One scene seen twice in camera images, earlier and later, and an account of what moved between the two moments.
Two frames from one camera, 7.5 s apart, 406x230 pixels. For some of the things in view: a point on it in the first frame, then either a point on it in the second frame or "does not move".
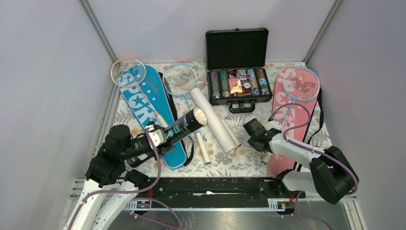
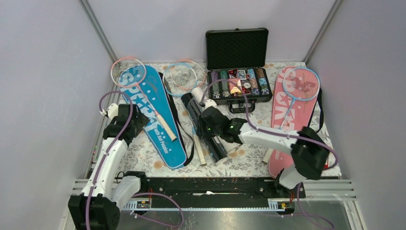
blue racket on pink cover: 300,84 does not move
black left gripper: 162,150 to 141,121
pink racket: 130,72 does not move
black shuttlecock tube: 196,118 to 194,108
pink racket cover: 295,89 does not move
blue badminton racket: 180,79 does not move
